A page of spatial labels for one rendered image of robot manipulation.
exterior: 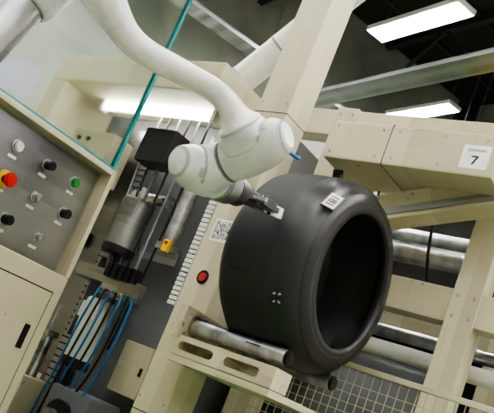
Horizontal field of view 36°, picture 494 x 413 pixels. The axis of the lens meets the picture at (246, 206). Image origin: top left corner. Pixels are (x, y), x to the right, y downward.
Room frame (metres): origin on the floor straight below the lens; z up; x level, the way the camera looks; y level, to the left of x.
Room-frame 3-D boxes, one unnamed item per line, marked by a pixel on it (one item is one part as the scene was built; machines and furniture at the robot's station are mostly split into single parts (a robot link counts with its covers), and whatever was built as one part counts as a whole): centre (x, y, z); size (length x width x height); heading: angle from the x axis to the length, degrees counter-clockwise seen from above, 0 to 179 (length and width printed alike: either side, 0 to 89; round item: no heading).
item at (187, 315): (2.37, -0.07, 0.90); 0.40 x 0.03 x 0.10; 141
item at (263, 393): (2.25, -0.21, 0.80); 0.37 x 0.36 x 0.02; 141
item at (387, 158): (2.41, -0.49, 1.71); 0.61 x 0.25 x 0.15; 51
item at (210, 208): (2.43, 0.09, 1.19); 0.05 x 0.04 x 0.48; 141
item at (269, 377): (2.15, -0.12, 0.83); 0.36 x 0.09 x 0.06; 51
